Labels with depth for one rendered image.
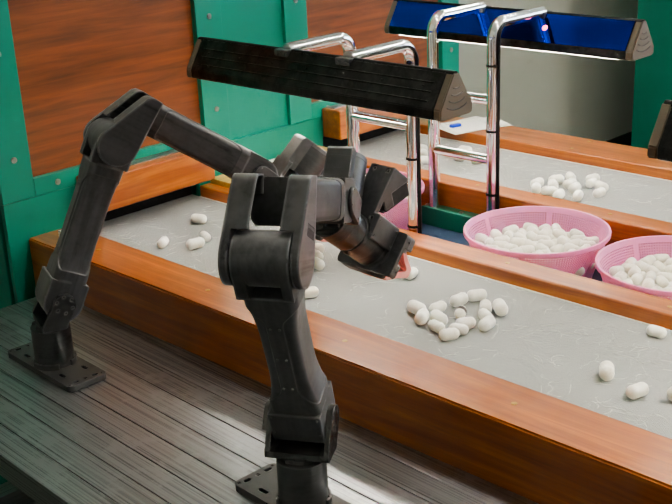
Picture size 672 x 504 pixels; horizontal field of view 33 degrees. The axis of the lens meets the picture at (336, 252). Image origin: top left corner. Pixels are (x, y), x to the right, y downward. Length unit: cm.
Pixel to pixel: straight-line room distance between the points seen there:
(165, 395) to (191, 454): 19
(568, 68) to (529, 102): 28
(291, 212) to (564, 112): 376
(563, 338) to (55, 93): 107
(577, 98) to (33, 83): 317
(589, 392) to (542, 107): 327
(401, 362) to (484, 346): 16
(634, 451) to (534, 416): 14
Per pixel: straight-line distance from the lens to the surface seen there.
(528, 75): 465
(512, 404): 147
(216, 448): 158
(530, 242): 209
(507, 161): 261
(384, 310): 180
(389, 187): 154
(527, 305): 182
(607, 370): 158
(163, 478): 153
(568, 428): 142
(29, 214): 221
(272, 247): 118
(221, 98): 244
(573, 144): 266
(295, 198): 120
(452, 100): 175
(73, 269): 180
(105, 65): 227
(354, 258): 154
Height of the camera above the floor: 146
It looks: 20 degrees down
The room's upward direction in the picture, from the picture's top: 3 degrees counter-clockwise
